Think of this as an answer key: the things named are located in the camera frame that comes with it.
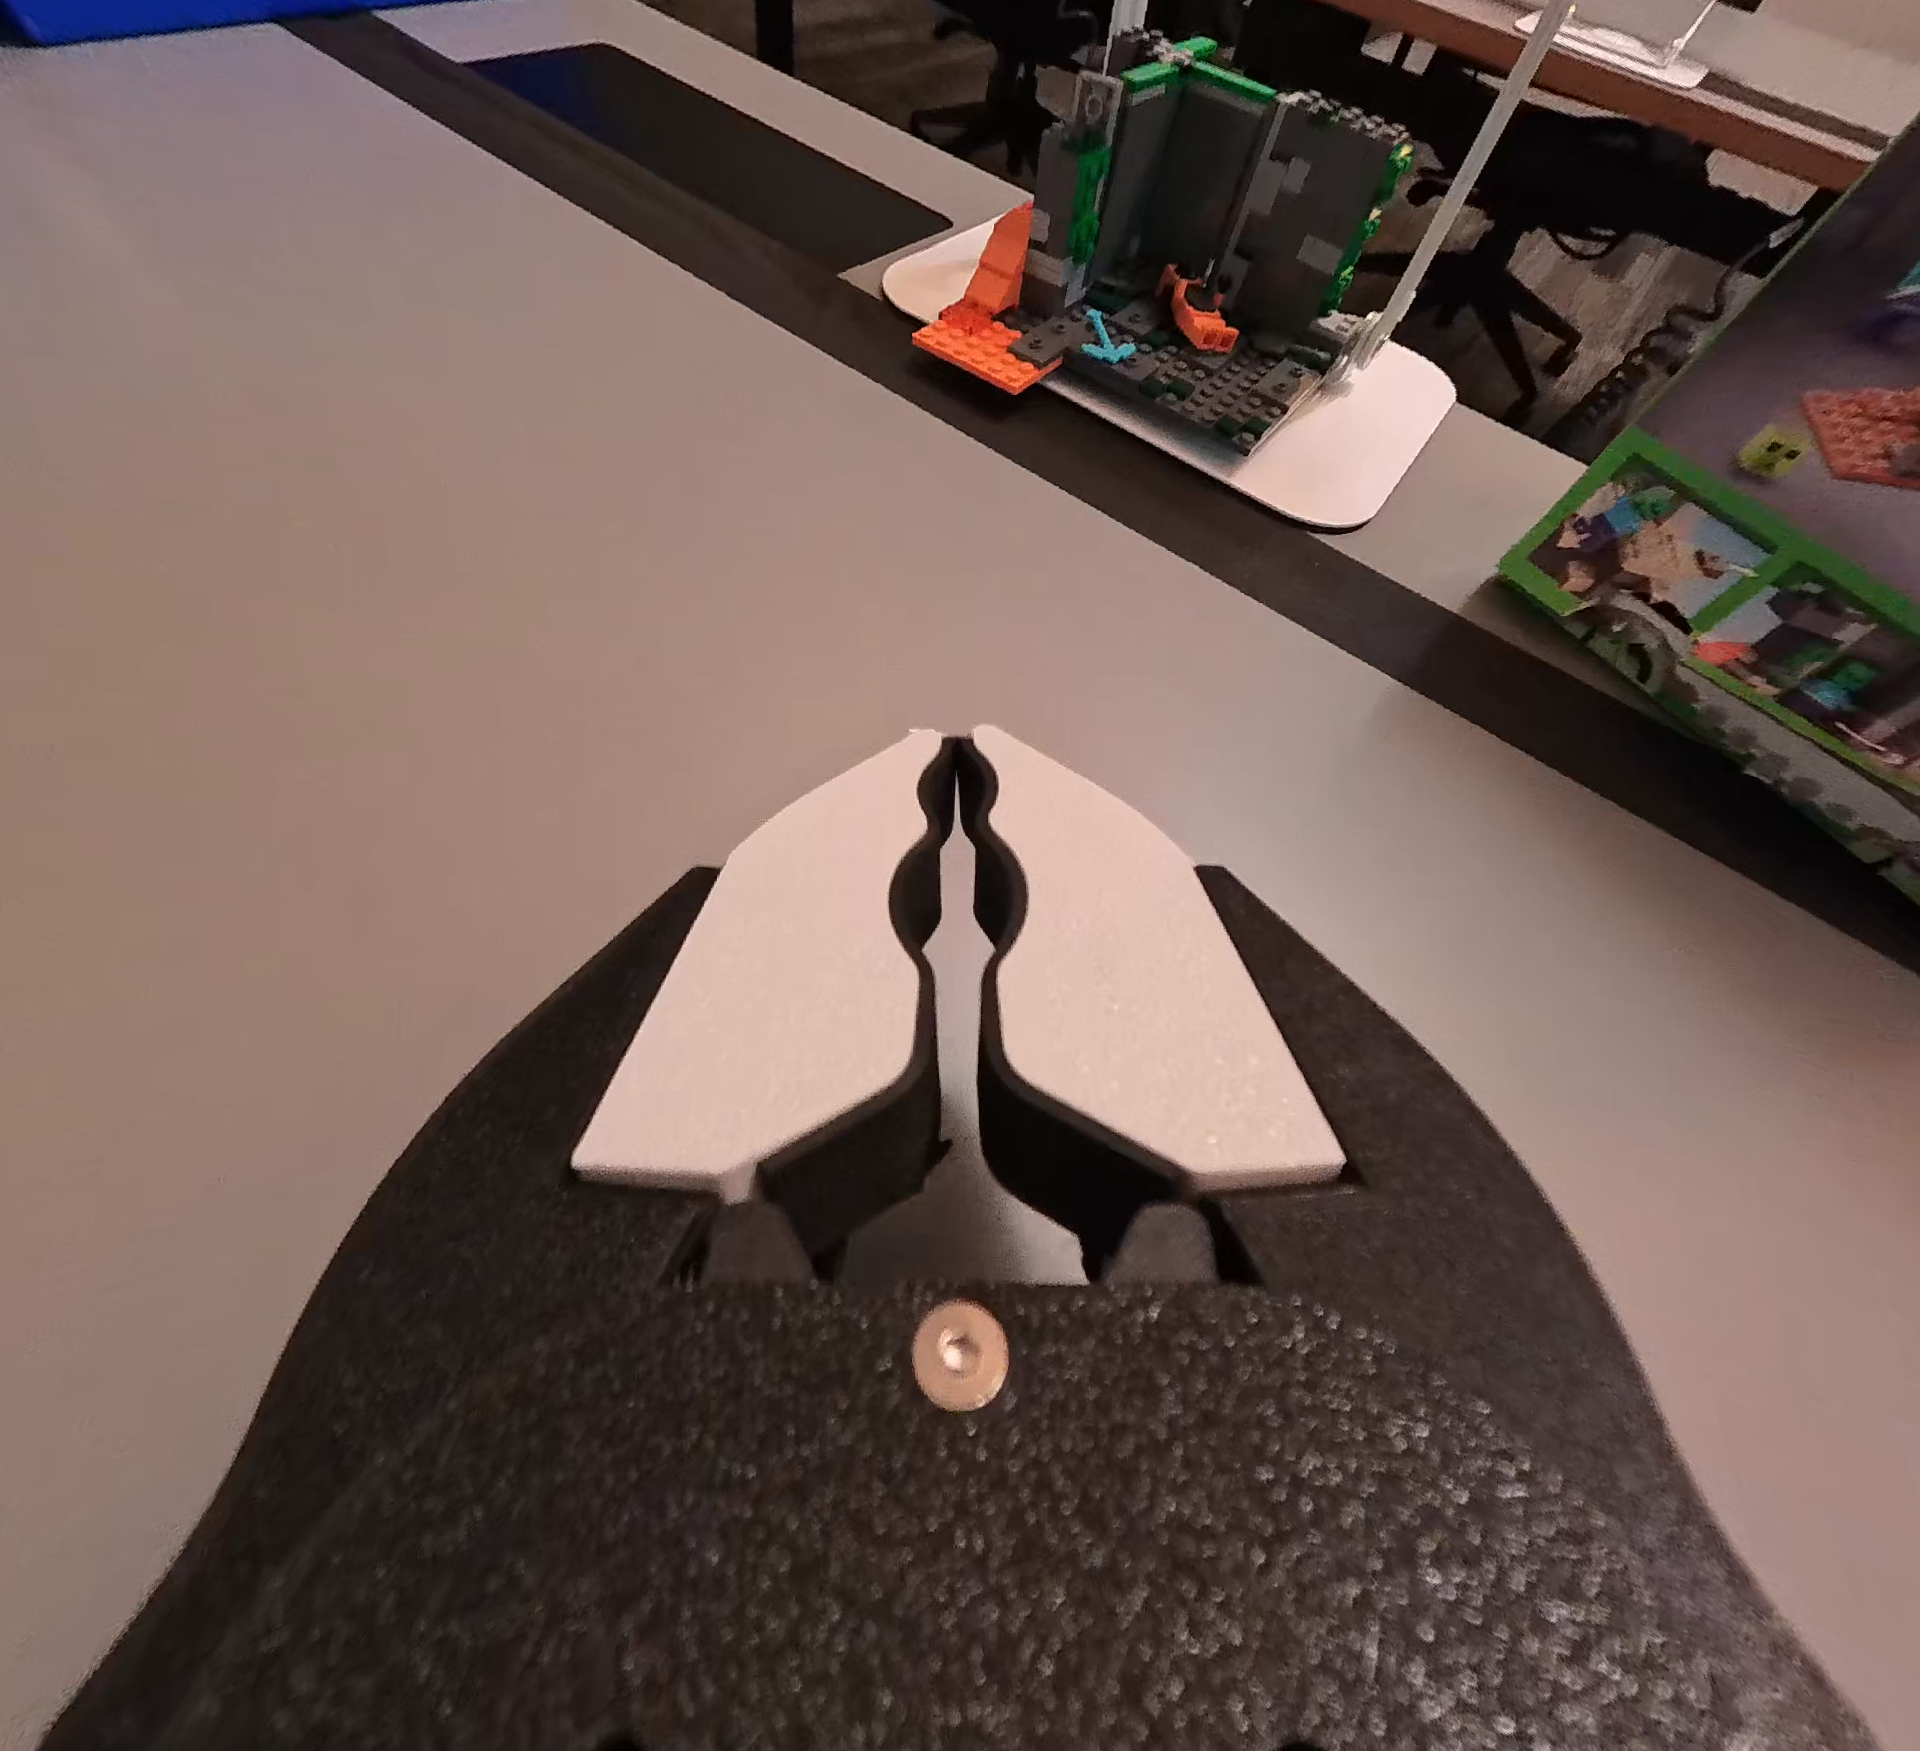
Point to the grey green lego building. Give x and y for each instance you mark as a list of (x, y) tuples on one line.
[(1187, 176)]

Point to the orange lego minifigure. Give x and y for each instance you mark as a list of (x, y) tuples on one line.
[(1197, 314)]

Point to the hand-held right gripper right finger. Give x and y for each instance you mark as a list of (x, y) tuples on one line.
[(1139, 1001)]

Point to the white book stand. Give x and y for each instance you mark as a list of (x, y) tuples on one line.
[(1351, 447)]

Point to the blue lego pickaxe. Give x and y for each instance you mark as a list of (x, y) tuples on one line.
[(1111, 343)]

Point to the clear acrylic stand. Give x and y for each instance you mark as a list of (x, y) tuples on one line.
[(1620, 41)]

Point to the brown wooden desk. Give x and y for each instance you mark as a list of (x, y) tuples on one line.
[(1499, 11)]

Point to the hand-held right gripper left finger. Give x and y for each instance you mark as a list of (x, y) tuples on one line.
[(780, 1001)]

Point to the green lego box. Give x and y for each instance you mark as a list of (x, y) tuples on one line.
[(1771, 490)]

